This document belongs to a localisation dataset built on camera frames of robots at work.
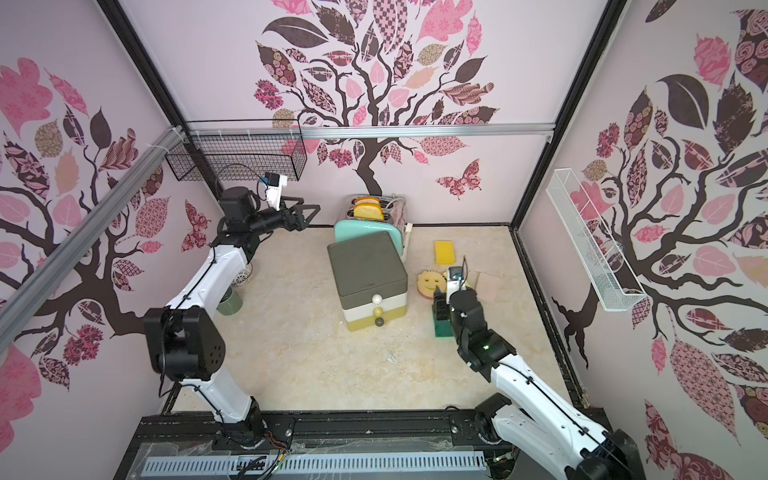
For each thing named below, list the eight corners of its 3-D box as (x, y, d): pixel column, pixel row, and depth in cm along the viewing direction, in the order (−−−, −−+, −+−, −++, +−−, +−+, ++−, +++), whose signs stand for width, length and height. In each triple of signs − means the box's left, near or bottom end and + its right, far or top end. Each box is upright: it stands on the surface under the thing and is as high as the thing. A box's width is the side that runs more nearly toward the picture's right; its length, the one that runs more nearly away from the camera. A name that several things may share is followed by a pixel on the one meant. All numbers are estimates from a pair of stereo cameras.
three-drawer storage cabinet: (349, 338, 91) (339, 304, 75) (333, 274, 108) (323, 234, 91) (408, 320, 95) (411, 284, 79) (385, 260, 111) (383, 220, 95)
